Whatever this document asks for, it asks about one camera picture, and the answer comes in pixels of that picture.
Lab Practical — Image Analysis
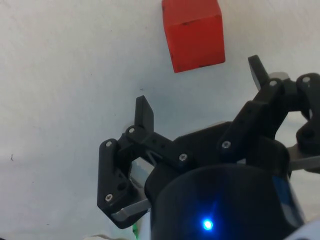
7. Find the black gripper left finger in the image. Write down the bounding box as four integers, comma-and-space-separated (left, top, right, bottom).
96, 95, 196, 229

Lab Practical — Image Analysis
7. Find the red cube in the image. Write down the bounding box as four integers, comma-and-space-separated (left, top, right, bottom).
161, 0, 226, 74

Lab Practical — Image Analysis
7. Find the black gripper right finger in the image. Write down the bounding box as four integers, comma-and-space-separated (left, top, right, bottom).
216, 54, 320, 173

